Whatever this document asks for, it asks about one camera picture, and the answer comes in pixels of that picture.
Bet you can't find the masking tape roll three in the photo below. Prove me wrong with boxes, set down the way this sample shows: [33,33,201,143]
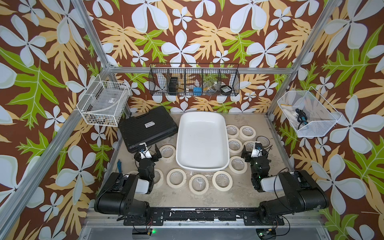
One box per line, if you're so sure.
[128,170,139,175]

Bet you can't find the masking tape roll four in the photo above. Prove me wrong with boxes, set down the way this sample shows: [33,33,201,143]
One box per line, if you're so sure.
[154,169,164,189]

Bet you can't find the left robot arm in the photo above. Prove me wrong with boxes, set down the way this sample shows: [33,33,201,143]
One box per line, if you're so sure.
[94,143,162,218]

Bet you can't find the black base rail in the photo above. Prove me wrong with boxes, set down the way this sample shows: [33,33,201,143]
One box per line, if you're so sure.
[120,208,285,227]

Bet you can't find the masking tape roll seven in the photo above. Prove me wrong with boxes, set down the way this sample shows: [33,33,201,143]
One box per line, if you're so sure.
[167,169,187,189]

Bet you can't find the blue box in basket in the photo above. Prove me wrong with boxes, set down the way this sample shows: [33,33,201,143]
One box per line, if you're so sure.
[193,87,203,96]

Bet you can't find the black plastic tool case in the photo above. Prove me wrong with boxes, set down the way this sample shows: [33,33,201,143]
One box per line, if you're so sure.
[118,106,178,154]

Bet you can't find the black wire basket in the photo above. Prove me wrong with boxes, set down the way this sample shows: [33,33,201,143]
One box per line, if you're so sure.
[148,63,240,96]

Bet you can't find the masking tape roll ten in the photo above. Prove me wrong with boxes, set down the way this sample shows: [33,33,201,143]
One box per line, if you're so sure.
[228,139,244,156]

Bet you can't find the white wire basket left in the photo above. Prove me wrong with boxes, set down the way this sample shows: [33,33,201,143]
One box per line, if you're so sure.
[80,81,130,127]

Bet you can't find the masking tape roll five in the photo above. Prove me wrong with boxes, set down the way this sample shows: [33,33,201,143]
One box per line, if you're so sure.
[239,125,257,141]

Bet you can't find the black box in basket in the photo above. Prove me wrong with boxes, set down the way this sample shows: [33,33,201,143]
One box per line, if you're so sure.
[168,77,179,95]

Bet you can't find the masking tape roll six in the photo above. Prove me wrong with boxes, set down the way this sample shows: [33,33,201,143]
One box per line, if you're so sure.
[244,141,255,152]

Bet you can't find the masking tape roll eleven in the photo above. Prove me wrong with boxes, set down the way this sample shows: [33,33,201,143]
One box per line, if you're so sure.
[229,156,248,175]

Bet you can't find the masking tape roll twelve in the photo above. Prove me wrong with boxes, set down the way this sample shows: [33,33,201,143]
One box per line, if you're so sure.
[212,171,233,192]

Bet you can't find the black cable in basket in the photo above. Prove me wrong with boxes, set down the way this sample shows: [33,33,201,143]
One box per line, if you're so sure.
[295,108,308,125]

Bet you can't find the blue cable tie bundle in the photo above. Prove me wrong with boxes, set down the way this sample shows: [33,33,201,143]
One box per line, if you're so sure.
[116,160,122,174]

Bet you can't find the white plastic storage box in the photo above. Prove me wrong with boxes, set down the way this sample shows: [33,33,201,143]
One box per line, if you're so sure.
[176,112,230,172]

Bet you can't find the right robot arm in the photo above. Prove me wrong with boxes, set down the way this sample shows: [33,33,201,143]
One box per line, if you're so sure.
[241,141,330,225]

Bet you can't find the white mesh basket right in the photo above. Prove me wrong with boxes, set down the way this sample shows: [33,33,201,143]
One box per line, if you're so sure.
[278,87,342,138]

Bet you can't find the masking tape roll two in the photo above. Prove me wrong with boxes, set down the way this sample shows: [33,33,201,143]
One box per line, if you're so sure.
[160,145,176,163]

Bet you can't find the masking tape roll nine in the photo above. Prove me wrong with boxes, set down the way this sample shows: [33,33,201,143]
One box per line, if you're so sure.
[189,175,209,195]

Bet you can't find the masking tape roll eight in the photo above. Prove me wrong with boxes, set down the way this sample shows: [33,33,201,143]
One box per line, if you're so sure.
[226,125,240,139]

